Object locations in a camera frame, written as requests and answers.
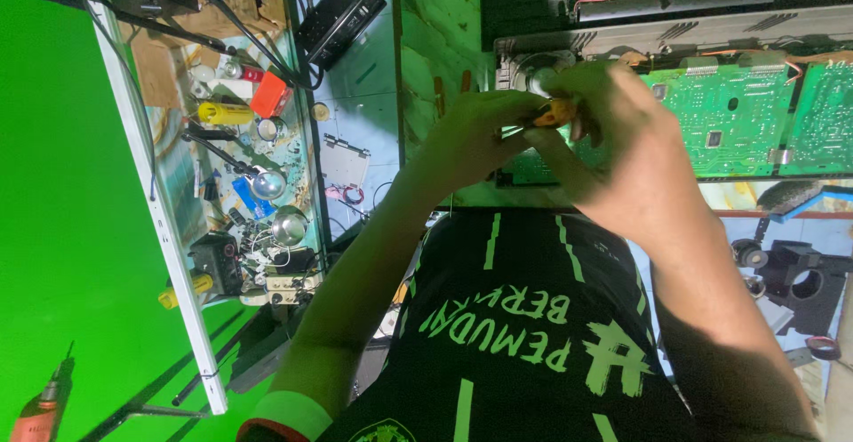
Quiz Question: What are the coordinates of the orange plastic box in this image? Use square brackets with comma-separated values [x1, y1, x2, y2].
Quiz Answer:
[249, 71, 295, 120]

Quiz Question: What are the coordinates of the yellow cylinder can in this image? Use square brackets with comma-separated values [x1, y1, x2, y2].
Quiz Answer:
[197, 101, 255, 127]

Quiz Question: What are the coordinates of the small green circuit board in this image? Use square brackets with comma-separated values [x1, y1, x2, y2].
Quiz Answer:
[778, 61, 853, 176]

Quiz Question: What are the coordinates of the person's black printed shirt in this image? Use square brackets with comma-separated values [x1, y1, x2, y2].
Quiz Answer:
[236, 209, 694, 442]

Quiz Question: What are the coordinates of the glass workbench with white frame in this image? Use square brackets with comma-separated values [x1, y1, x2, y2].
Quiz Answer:
[75, 0, 329, 416]

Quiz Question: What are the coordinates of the large green circuit board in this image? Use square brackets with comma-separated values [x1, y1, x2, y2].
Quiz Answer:
[636, 61, 801, 178]

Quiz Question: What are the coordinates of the person's right hand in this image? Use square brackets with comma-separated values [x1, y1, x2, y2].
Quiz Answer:
[523, 61, 711, 258]

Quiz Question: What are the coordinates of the yellow-handled screwdriver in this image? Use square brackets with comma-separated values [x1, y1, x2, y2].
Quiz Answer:
[157, 273, 215, 310]

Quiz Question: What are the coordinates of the black multimeter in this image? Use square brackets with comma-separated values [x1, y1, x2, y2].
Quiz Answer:
[189, 231, 245, 296]

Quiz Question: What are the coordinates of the white power strip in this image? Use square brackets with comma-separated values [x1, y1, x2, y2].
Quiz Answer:
[240, 271, 325, 307]

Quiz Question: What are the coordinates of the person's left hand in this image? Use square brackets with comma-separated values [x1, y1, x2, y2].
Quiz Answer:
[425, 89, 555, 194]

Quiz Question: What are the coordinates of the white metal plate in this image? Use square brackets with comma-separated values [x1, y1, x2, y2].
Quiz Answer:
[319, 133, 371, 190]

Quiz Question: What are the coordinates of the round grey speaker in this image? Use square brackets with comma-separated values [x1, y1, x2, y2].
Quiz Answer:
[498, 51, 578, 96]

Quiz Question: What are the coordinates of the red tape roll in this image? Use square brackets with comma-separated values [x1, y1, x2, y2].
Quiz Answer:
[805, 335, 842, 362]

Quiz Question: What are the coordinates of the orange-handled hand tool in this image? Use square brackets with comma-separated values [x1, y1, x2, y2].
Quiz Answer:
[516, 99, 578, 131]

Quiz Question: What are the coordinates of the silver metal bowl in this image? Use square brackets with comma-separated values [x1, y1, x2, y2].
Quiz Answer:
[271, 205, 309, 247]

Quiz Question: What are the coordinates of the black plastic housing with hole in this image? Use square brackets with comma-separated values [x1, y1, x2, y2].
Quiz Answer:
[758, 241, 849, 338]

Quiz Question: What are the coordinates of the black gooseneck magnifier lamp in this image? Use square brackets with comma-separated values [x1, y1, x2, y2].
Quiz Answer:
[180, 131, 288, 202]

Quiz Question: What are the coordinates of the blue card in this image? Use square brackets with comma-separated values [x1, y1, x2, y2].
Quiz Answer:
[231, 176, 277, 221]

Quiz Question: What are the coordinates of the grey television back chassis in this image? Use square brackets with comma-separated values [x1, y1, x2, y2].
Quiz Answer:
[493, 5, 853, 190]

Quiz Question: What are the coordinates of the black power strip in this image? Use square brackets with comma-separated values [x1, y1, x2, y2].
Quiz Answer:
[295, 0, 388, 71]

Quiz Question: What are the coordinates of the orange power drill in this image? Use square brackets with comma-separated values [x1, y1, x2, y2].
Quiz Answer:
[8, 341, 76, 442]

